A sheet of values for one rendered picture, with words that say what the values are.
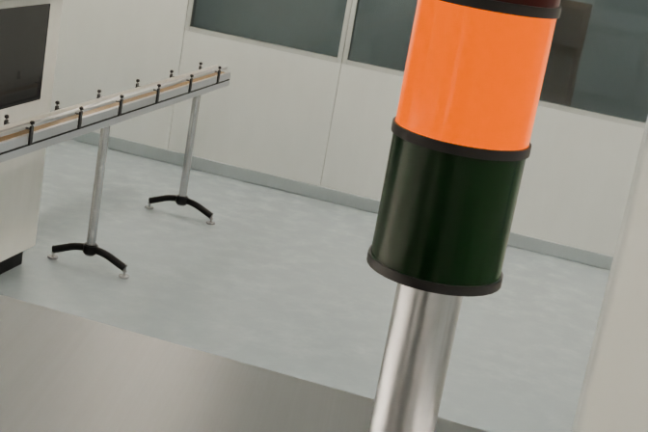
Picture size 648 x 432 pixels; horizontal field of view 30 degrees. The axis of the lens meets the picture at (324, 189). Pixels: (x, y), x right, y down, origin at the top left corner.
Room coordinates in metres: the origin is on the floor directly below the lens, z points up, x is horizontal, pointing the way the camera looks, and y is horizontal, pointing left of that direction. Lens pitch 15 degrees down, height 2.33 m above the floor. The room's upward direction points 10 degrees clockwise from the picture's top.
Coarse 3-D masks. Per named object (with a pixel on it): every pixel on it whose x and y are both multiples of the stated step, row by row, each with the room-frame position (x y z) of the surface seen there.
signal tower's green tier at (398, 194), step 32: (416, 160) 0.41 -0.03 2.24; (448, 160) 0.41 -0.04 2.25; (480, 160) 0.41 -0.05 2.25; (384, 192) 0.42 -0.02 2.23; (416, 192) 0.41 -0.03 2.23; (448, 192) 0.40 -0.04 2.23; (480, 192) 0.41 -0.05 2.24; (512, 192) 0.42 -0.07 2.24; (384, 224) 0.42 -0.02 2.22; (416, 224) 0.41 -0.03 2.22; (448, 224) 0.40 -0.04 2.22; (480, 224) 0.41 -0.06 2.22; (384, 256) 0.42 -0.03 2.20; (416, 256) 0.41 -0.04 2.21; (448, 256) 0.40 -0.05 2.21; (480, 256) 0.41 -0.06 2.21
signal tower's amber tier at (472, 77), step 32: (416, 32) 0.42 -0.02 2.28; (448, 32) 0.41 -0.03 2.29; (480, 32) 0.40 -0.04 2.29; (512, 32) 0.41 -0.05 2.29; (544, 32) 0.41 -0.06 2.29; (416, 64) 0.42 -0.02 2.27; (448, 64) 0.41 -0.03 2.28; (480, 64) 0.40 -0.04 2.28; (512, 64) 0.41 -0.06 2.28; (544, 64) 0.42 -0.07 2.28; (416, 96) 0.41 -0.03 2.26; (448, 96) 0.41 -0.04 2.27; (480, 96) 0.40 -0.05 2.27; (512, 96) 0.41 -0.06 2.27; (416, 128) 0.41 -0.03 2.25; (448, 128) 0.41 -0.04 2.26; (480, 128) 0.41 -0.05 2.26; (512, 128) 0.41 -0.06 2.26
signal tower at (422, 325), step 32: (448, 0) 0.41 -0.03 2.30; (480, 0) 0.40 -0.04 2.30; (512, 160) 0.41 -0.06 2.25; (416, 288) 0.40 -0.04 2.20; (448, 288) 0.40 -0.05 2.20; (480, 288) 0.41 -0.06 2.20; (416, 320) 0.42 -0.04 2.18; (448, 320) 0.42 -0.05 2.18; (384, 352) 0.43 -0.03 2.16; (416, 352) 0.42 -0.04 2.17; (448, 352) 0.42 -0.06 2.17; (384, 384) 0.42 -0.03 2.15; (416, 384) 0.42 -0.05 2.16; (384, 416) 0.42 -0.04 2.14; (416, 416) 0.42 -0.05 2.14
